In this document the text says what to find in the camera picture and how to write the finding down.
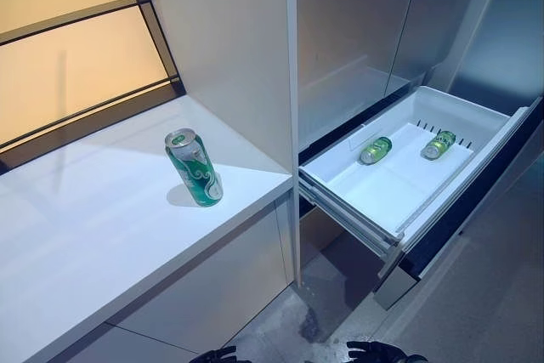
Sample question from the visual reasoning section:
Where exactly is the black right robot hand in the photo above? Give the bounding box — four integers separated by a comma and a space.
346, 340, 430, 363

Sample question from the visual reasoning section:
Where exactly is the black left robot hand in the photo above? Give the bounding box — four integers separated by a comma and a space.
189, 345, 240, 363

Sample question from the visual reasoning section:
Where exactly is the tall green beer can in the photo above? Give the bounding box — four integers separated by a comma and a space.
164, 128, 224, 208

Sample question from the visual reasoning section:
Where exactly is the fridge drawer with white bin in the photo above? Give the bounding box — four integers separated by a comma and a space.
298, 85, 544, 311

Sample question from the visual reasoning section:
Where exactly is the stainless steel fridge door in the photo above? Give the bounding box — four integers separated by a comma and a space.
296, 0, 422, 154
388, 0, 511, 94

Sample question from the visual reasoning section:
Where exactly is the white counter cabinet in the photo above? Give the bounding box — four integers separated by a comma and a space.
0, 94, 298, 363

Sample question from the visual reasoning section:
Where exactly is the short green soda can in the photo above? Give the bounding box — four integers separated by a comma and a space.
420, 129, 457, 161
360, 136, 393, 165

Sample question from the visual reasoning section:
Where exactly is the tall white cabinet panel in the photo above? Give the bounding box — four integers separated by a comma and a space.
135, 0, 303, 287

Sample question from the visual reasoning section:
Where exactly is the backlit panel with black frame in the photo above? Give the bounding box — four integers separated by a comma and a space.
0, 0, 188, 168

